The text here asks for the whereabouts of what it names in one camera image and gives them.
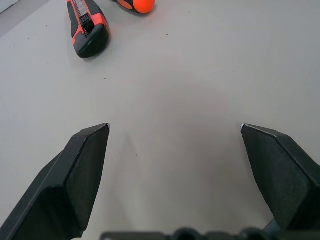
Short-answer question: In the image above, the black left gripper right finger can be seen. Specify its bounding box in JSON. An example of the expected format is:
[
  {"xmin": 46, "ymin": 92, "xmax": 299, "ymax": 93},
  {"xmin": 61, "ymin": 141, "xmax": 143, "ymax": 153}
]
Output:
[{"xmin": 240, "ymin": 123, "xmax": 320, "ymax": 232}]

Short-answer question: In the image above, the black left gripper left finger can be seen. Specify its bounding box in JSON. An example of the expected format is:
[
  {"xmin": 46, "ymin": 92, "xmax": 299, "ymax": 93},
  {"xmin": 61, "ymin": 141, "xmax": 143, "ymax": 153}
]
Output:
[{"xmin": 0, "ymin": 123, "xmax": 111, "ymax": 240}]

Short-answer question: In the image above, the orange black utility knife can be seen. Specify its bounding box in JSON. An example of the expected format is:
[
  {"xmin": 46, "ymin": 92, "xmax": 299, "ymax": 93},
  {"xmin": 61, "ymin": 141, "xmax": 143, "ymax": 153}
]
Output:
[{"xmin": 66, "ymin": 0, "xmax": 110, "ymax": 60}]

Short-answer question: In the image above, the orange black handled screwdriver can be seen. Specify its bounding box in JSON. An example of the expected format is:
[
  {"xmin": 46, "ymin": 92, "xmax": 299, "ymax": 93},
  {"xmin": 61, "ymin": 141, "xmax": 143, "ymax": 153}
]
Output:
[{"xmin": 109, "ymin": 0, "xmax": 156, "ymax": 15}]

